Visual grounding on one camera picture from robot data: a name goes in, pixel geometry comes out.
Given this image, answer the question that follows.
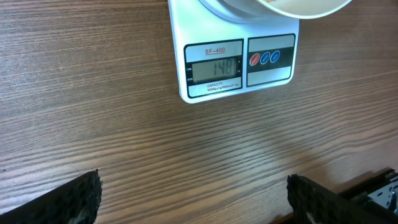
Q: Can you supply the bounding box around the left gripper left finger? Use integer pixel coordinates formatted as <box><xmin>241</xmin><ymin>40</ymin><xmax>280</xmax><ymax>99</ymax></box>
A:
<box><xmin>1</xmin><ymin>170</ymin><xmax>102</xmax><ymax>224</ymax></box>

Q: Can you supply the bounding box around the white digital kitchen scale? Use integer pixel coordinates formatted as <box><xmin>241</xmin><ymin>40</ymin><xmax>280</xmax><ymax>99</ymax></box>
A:
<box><xmin>169</xmin><ymin>0</ymin><xmax>299</xmax><ymax>104</ymax></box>

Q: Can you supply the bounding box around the white bowl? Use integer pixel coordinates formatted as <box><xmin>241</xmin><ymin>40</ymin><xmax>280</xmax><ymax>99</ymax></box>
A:
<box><xmin>217</xmin><ymin>0</ymin><xmax>355</xmax><ymax>20</ymax></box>

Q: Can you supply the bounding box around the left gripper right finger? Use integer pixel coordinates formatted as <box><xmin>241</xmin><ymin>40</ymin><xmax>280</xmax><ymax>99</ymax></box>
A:
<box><xmin>287</xmin><ymin>174</ymin><xmax>397</xmax><ymax>224</ymax></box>

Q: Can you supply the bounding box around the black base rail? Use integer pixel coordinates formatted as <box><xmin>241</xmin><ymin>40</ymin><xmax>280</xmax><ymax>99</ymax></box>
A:
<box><xmin>339</xmin><ymin>169</ymin><xmax>397</xmax><ymax>215</ymax></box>

